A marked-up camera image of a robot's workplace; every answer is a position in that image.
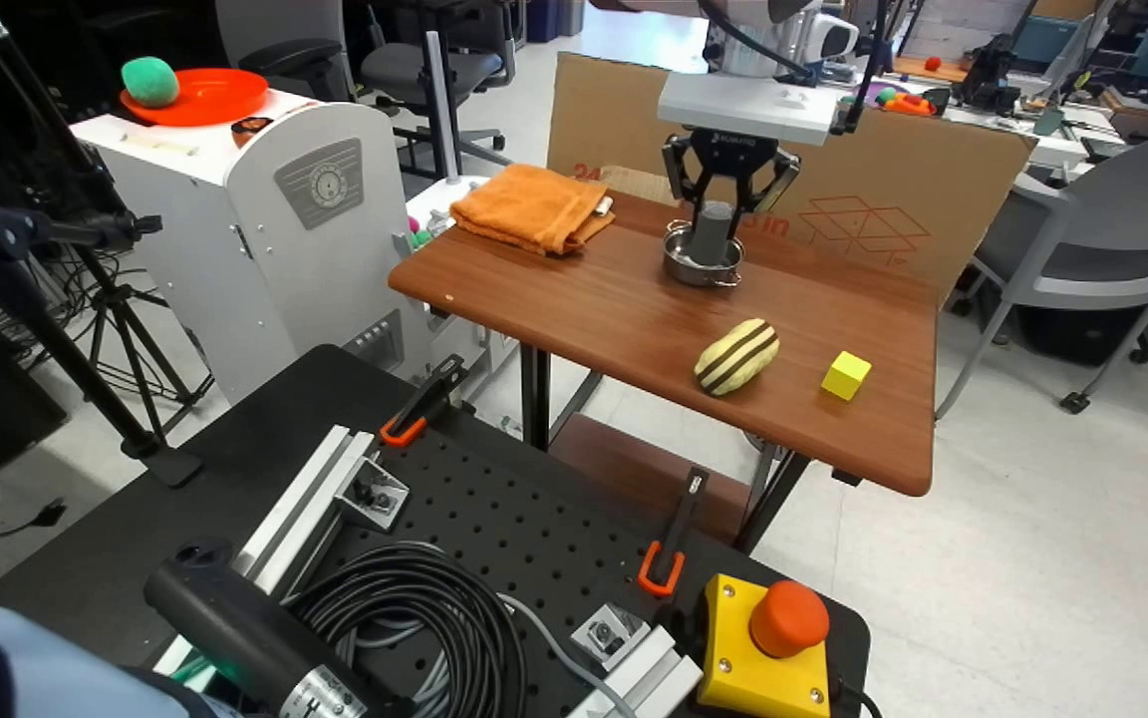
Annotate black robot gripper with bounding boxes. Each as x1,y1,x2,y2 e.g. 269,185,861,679
658,125,806,260

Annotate grey metal cup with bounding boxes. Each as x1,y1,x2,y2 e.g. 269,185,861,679
690,197,738,262

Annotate silver pot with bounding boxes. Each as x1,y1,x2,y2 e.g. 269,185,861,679
658,214,749,294

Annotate yellow block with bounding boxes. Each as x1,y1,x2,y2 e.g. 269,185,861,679
819,346,876,407

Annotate brown cardboard board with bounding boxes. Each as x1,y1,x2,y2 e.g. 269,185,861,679
548,47,1040,317

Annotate wooden table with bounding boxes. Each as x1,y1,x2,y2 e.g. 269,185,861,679
388,185,944,562

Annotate yellow striped sponge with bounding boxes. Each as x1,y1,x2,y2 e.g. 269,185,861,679
690,317,786,399

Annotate orange folded towel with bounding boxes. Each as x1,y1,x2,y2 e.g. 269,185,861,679
447,159,618,260

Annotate black office chair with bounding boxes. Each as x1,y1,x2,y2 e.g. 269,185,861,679
359,0,523,169

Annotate black perforated breadboard table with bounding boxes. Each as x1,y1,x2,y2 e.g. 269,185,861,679
0,338,876,718

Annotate grey office chair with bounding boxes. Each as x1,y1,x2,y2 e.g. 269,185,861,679
933,133,1148,422

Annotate white equipment cart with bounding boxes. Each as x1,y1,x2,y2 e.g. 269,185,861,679
68,86,492,405

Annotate yellow emergency stop button box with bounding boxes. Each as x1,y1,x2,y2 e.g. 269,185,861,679
693,571,838,718

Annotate orange plate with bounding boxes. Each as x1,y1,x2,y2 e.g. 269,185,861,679
117,66,277,133

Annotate green ball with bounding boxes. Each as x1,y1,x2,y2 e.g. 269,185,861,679
117,51,183,113

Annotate black tripod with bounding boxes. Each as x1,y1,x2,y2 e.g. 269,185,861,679
0,204,220,462

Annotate black cylinder tube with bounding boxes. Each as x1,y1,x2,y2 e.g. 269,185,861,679
143,551,369,718

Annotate blue cloth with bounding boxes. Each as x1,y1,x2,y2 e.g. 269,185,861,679
0,599,209,718

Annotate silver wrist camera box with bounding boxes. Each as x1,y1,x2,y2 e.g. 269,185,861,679
656,72,871,151

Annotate black clamp with orange handle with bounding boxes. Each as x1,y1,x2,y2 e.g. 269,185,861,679
379,351,466,450
633,466,710,603

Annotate aluminium extrusion rail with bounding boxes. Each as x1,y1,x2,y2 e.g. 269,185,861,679
228,422,384,608
568,617,710,718

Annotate black cable coil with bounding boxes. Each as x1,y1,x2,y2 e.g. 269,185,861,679
289,534,532,718

